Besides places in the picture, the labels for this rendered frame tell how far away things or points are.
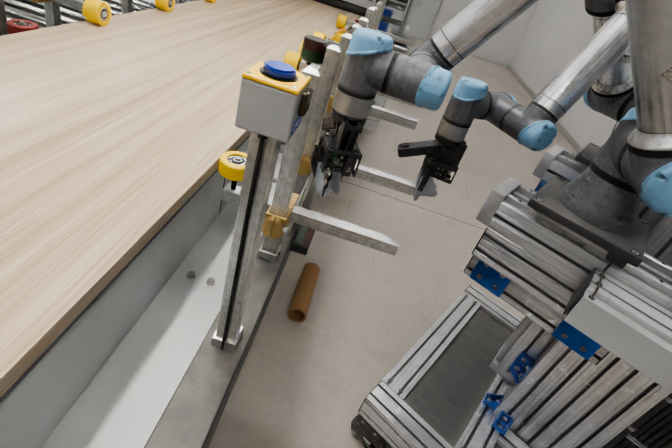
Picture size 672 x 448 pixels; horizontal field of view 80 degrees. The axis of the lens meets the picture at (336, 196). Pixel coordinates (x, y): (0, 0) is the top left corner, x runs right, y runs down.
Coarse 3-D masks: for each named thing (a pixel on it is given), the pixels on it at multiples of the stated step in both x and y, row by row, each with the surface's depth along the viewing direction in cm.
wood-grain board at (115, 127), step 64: (256, 0) 262; (0, 64) 99; (64, 64) 108; (128, 64) 120; (192, 64) 134; (0, 128) 78; (64, 128) 84; (128, 128) 90; (192, 128) 98; (0, 192) 64; (64, 192) 68; (128, 192) 73; (192, 192) 81; (0, 256) 55; (64, 256) 58; (128, 256) 62; (0, 320) 48; (64, 320) 51; (0, 384) 43
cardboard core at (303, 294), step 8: (312, 264) 191; (304, 272) 187; (312, 272) 187; (304, 280) 181; (312, 280) 183; (296, 288) 180; (304, 288) 177; (312, 288) 180; (296, 296) 173; (304, 296) 173; (296, 304) 169; (304, 304) 170; (288, 312) 169; (296, 312) 174; (304, 312) 167; (296, 320) 170
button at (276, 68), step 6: (270, 60) 49; (264, 66) 48; (270, 66) 47; (276, 66) 48; (282, 66) 48; (288, 66) 49; (270, 72) 47; (276, 72) 47; (282, 72) 47; (288, 72) 48; (294, 72) 48; (282, 78) 48; (288, 78) 48
